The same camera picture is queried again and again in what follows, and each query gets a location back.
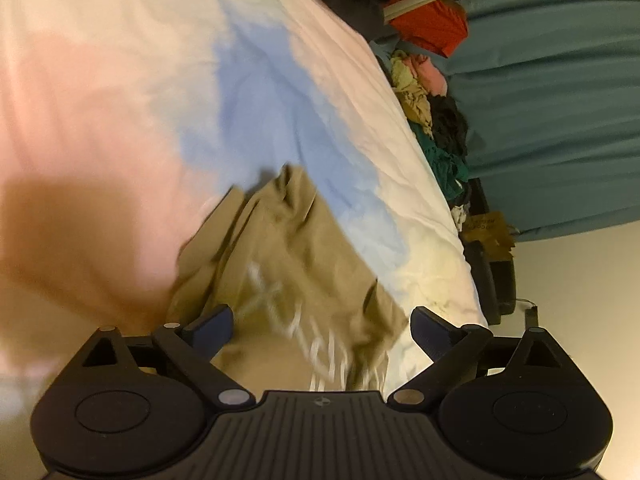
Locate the pastel bed blanket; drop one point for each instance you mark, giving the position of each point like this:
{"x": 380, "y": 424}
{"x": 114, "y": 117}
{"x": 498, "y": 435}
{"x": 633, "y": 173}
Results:
{"x": 150, "y": 110}

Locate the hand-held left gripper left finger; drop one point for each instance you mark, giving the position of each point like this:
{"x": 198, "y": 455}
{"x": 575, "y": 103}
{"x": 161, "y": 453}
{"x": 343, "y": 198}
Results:
{"x": 216, "y": 329}

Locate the tan garment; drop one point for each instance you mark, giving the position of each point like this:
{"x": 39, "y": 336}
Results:
{"x": 300, "y": 270}

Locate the teal curtain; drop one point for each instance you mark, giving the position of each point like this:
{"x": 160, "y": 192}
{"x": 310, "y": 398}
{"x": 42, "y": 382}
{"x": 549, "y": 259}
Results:
{"x": 550, "y": 110}

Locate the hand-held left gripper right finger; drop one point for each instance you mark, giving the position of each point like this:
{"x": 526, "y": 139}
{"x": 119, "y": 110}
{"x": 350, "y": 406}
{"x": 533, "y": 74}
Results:
{"x": 428, "y": 331}

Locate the pile of mixed clothes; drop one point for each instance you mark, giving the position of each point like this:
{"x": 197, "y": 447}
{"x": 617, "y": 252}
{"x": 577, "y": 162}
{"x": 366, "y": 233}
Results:
{"x": 435, "y": 125}

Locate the orange cloth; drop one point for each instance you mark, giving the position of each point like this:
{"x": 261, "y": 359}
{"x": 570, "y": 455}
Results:
{"x": 435, "y": 25}

